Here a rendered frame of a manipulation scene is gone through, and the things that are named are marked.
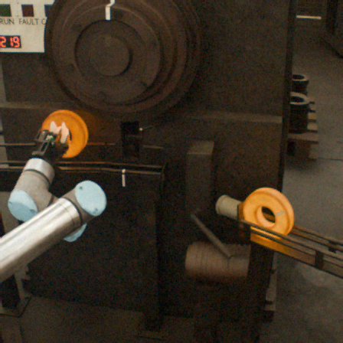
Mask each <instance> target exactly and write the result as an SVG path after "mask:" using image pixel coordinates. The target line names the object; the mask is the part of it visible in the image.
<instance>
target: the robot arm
mask: <svg viewBox="0 0 343 343"><path fill-rule="evenodd" d="M38 134H39V135H40V136H39V138H38V139H37V137H38ZM38 134H37V136H36V138H35V140H34V142H35V147H36V149H37V151H36V152H33V154H32V155H33V159H31V160H29V161H28V162H27V164H26V166H25V167H24V171H23V172H22V174H21V177H20V178H19V179H18V182H17V184H16V186H15V189H14V190H13V191H12V192H11V194H10V199H9V201H8V208H9V210H10V212H11V213H12V214H13V215H14V217H16V218H17V219H19V220H20V221H24V223H23V224H22V225H20V226H18V227H17V228H16V229H14V230H11V231H10V232H9V233H8V234H6V235H5V236H4V237H2V238H0V283H2V282H3V281H4V280H5V279H7V278H9V277H10V276H11V275H12V274H14V273H16V272H17V271H19V270H20V269H21V268H23V267H24V266H25V265H26V264H27V265H28V264H29V263H30V262H31V261H32V260H33V259H35V258H36V257H39V256H40V255H41V254H42V253H44V252H45V251H46V250H47V249H49V248H51V247H52V246H54V245H55V244H56V243H57V242H59V241H60V240H62V239H65V240H67V241H68V242H72V241H74V240H76V239H77V238H78V237H79V236H80V235H81V234H82V233H83V229H84V228H85V226H86V224H87V222H88V221H90V220H91V219H92V218H94V217H96V216H99V215H101V214H102V212H103V211H104V210H105V208H106V195H105V194H104V193H103V190H102V189H101V188H100V187H99V186H98V185H97V184H96V183H94V182H92V181H82V182H81V183H79V184H78V185H77V186H76V187H75V188H74V189H73V190H71V191H69V192H68V193H66V194H65V195H63V196H62V197H61V198H57V197H56V196H54V195H52V194H51V193H50V192H48V188H49V187H50V185H51V182H52V181H53V179H56V180H59V179H63V178H64V171H62V170H61V169H60V168H58V167H57V166H56V165H55V162H56V161H57V162H58V161H59V160H60V159H62V157H63V156H64V154H67V150H68V149H69V148H70V138H69V132H68V129H67V127H66V125H65V123H64V122H63V123H62V126H59V127H56V125H55V123H54V121H53V122H52V123H51V130H50V132H49V129H48V130H46V129H43V131H42V132H41V129H39V131H38Z"/></svg>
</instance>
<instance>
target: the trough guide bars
mask: <svg viewBox="0 0 343 343"><path fill-rule="evenodd" d="M262 214H263V216H264V217H265V219H266V218H267V219H270V220H272V221H275V222H276V219H275V217H273V216H271V215H268V214H265V213H263V212H262ZM239 222H240V223H242V224H243V225H242V224H240V226H239V228H240V229H243V230H244V240H245V241H246V242H250V238H251V233H254V234H256V235H259V236H261V237H264V238H266V239H268V240H271V241H274V242H277V243H280V244H282V245H284V246H287V247H289V248H291V249H292V248H293V249H295V250H298V251H300V252H302V253H305V254H308V255H310V256H313V257H315V268H316V269H317V270H320V271H322V262H323V260H324V261H326V262H328V263H330V264H332V265H334V264H335V265H336V266H339V267H341V268H343V263H341V262H339V261H336V260H333V259H331V258H329V257H326V256H323V255H328V256H331V257H332V258H335V259H337V260H341V261H343V256H340V255H338V254H336V250H337V251H340V252H342V253H343V248H342V247H339V246H336V244H339V245H341V246H343V241H340V240H336V239H335V238H332V237H330V236H327V235H323V234H320V233H317V232H315V231H313V230H310V229H308V228H304V227H300V226H299V225H296V224H293V226H292V228H294V229H297V230H300V231H302V232H303V231H304V232H306V233H307V234H311V235H313V236H315V237H318V238H322V239H324V240H328V241H329V242H325V241H324V240H319V239H316V238H314V237H311V236H309V235H307V234H304V233H300V232H298V231H295V230H293V229H291V231H290V232H289V233H291V234H294V235H296V236H298V237H303V238H305V239H307V240H311V241H312V242H314V243H319V244H321V245H323V246H326V247H328V251H327V250H324V249H322V248H319V247H317V246H313V245H311V244H309V243H306V242H303V241H301V240H297V239H294V238H292V237H290V236H287V235H285V234H281V233H280V232H279V233H278V232H276V231H274V230H270V229H268V228H266V227H264V226H261V225H259V224H255V223H254V222H249V221H247V220H244V219H241V218H240V219H239ZM251 227H255V228H257V229H260V230H262V231H264V232H267V233H268V234H272V235H274V236H276V237H277V238H275V237H272V236H270V235H268V234H265V233H263V232H261V231H259V230H256V229H252V228H251ZM278 237H281V238H283V239H285V240H288V241H290V242H292V243H297V244H299V245H301V246H303V247H306V248H309V249H310V251H309V250H307V249H305V248H302V247H300V246H297V245H293V244H291V243H289V242H286V241H284V240H281V239H279V238H278ZM311 249H312V250H315V251H316V252H313V251H311Z"/></svg>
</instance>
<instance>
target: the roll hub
mask: <svg viewBox="0 0 343 343"><path fill-rule="evenodd" d="M108 4H110V3H108ZM108 4H102V5H98V6H96V7H93V8H91V9H90V10H88V11H86V12H84V13H83V14H82V15H80V16H79V17H78V18H77V19H76V20H75V21H74V22H73V23H72V24H71V25H70V27H69V28H68V30H67V33H66V35H65V39H64V46H63V47H62V53H63V59H64V66H65V69H66V66H67V65H68V64H73V65H74V67H75V69H74V71H73V72H68V71H67V69H66V71H67V73H68V75H69V78H70V79H71V80H72V81H73V83H74V84H75V85H76V86H77V87H78V89H79V90H80V91H81V92H84V93H85V94H86V95H88V96H90V97H92V98H94V99H96V100H99V98H98V97H97V96H98V94H99V93H100V92H101V93H105V94H106V99H105V100H99V101H101V102H105V103H108V102H110V103H120V102H125V101H128V100H132V99H134V98H136V97H137V96H139V95H141V94H142V93H144V92H145V91H146V90H147V89H148V88H149V87H150V86H151V85H152V83H153V82H154V80H155V78H156V77H157V76H158V73H159V71H160V69H161V66H162V60H163V46H162V40H161V38H160V37H161V35H160V34H159V32H158V29H157V28H156V26H155V25H154V24H153V23H152V22H151V20H150V19H149V18H148V17H147V16H145V15H144V14H143V13H141V12H140V11H139V10H135V9H134V8H132V7H129V6H128V5H121V4H113V5H111V6H107V5H108ZM106 8H109V13H110V19H106ZM115 10H120V11H121V13H122V15H121V17H120V18H114V16H113V13H114V11H115ZM74 23H80V25H81V29H80V30H79V31H74V30H73V28H72V27H73V25H74ZM148 41H154V42H155V46H154V47H153V49H152V48H148V47H147V46H146V44H147V42H148ZM140 81H142V82H145V83H146V85H147V87H146V88H145V89H144V90H139V88H138V87H137V85H138V83H139V82H140Z"/></svg>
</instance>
